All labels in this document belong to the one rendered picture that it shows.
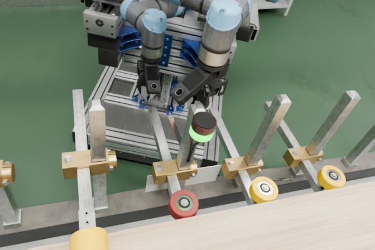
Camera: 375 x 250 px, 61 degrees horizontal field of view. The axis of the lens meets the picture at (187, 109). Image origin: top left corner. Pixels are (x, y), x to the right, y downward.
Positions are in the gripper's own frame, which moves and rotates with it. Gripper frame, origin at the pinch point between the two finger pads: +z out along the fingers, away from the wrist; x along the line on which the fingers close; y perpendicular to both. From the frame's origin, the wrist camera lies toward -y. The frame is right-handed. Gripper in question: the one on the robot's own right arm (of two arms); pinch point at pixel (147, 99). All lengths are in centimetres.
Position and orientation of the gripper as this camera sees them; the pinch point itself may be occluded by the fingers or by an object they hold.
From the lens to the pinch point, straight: 123.3
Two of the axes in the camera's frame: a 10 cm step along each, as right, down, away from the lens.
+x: -9.5, 0.8, -3.1
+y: -2.7, -7.1, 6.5
